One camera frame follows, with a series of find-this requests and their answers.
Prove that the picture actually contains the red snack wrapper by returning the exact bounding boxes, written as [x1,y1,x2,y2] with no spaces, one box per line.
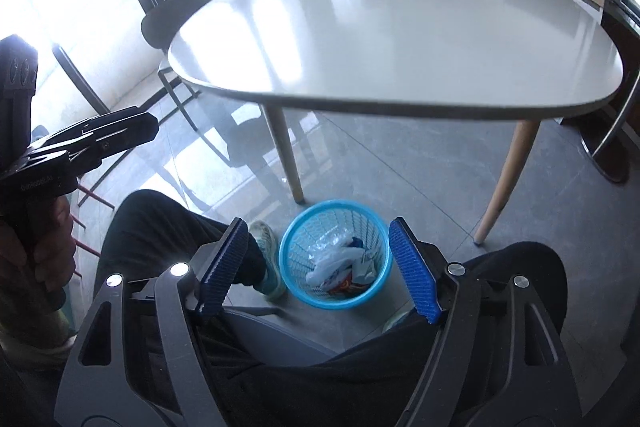
[327,269,362,297]

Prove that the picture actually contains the dark dining chair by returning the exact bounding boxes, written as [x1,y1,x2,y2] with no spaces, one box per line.
[141,0,221,132]

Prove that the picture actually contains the white table with wooden legs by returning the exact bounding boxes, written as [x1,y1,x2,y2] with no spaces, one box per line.
[167,0,625,248]

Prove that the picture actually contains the red metal stool legs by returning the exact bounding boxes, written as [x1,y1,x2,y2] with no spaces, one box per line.
[72,184,117,280]

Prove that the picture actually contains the black metal frame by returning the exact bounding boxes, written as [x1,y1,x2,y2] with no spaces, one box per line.
[52,44,112,115]

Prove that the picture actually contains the silver wrapper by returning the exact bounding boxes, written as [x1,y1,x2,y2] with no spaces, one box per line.
[352,249,379,286]

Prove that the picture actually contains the person's left leg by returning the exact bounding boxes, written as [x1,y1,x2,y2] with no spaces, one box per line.
[92,189,266,338]

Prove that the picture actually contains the light teal sneaker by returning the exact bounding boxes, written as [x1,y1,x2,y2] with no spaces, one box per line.
[248,221,287,299]

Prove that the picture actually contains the blue plastic mesh basket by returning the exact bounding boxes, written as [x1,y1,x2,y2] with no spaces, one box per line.
[278,199,392,310]

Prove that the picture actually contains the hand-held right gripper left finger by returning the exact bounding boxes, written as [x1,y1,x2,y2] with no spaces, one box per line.
[54,217,249,427]

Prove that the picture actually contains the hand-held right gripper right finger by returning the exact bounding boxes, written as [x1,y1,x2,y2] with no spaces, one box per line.
[389,217,583,427]

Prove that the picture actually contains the person's left hand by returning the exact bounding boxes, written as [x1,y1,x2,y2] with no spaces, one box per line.
[0,194,78,308]

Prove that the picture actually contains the white plastic bag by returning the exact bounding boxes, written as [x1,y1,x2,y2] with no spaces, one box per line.
[306,237,362,285]

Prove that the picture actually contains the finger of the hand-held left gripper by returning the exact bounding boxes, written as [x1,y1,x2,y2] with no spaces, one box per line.
[30,111,160,188]
[32,106,143,148]

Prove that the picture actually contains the chrome curved bar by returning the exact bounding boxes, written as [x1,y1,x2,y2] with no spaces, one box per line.
[582,72,640,184]

